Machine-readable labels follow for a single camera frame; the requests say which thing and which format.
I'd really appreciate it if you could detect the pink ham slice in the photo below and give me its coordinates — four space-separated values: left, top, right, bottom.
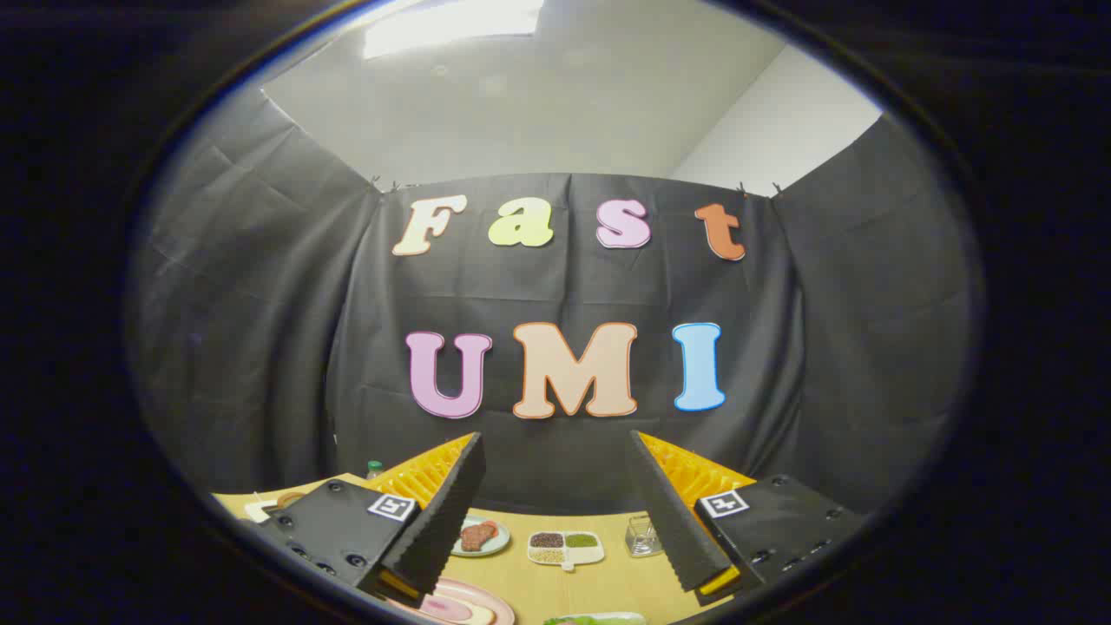
418 597 474 623

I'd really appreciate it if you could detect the pink plate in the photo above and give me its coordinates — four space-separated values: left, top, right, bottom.
386 577 516 625

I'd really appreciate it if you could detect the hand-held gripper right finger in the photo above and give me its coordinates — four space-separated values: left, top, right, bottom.
627 430 869 607

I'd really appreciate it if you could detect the wire cutlery basket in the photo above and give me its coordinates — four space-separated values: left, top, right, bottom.
625 514 665 557

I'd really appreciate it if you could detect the white divided dish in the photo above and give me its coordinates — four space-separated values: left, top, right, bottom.
527 530 606 571

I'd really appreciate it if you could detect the light blue plate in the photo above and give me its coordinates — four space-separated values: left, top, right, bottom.
450 516 511 558

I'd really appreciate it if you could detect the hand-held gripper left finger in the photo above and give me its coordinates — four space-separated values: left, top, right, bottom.
239 431 487 609

